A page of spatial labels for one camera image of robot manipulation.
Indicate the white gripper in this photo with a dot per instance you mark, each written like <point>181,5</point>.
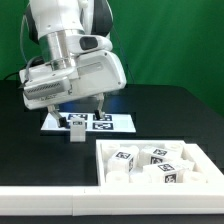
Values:
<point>94,73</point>

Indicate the white square tabletop tray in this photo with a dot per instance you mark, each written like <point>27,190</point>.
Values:
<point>203,170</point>

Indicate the white marker base sheet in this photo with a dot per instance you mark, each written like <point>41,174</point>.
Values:
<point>120,123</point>

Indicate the white L-shaped corner fence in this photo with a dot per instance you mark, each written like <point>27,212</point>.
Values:
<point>112,199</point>

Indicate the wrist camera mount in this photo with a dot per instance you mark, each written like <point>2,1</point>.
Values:
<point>41,81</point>

